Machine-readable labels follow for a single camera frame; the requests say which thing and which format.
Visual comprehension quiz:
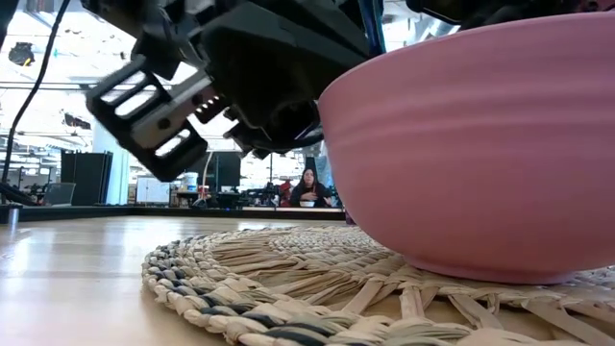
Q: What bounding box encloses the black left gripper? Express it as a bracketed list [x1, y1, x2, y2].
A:
[199, 0, 375, 161]

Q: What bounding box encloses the person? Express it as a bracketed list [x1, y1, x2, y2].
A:
[289, 167, 333, 209]
[278, 180, 294, 208]

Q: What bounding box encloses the white board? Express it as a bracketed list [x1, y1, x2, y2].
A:
[135, 175, 171, 205]

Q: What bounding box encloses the pink bowl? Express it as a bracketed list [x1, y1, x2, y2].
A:
[317, 10, 615, 285]

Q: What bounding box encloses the round woven straw placemat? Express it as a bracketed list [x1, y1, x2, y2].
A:
[140, 224, 615, 346]

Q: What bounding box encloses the black cabinet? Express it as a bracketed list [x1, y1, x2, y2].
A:
[60, 150, 114, 207]

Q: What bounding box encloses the grey bin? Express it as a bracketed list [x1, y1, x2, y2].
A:
[42, 182, 77, 208]

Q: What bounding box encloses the black ceiling fixture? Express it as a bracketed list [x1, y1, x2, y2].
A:
[8, 41, 37, 67]

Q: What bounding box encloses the black aluminium table frame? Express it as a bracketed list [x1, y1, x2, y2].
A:
[0, 181, 347, 225]

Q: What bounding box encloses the black hanging cable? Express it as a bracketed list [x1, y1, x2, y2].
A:
[0, 0, 72, 186]

